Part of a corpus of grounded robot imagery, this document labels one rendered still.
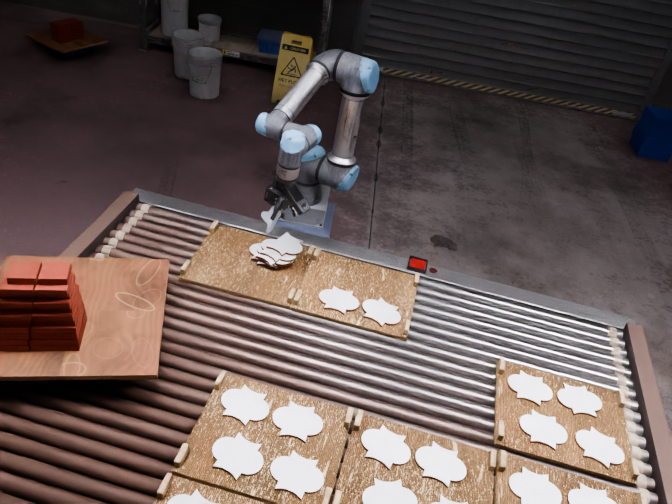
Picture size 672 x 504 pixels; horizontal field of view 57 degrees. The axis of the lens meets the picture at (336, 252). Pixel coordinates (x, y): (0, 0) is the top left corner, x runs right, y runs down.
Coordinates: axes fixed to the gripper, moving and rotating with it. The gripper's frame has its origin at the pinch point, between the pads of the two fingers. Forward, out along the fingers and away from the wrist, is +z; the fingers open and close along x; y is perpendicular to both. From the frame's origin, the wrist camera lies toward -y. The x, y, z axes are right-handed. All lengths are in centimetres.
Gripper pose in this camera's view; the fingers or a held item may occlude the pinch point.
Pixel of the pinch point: (282, 226)
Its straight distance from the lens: 217.6
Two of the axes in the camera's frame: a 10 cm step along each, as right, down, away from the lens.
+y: -7.9, -5.0, 3.6
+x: -5.8, 4.1, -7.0
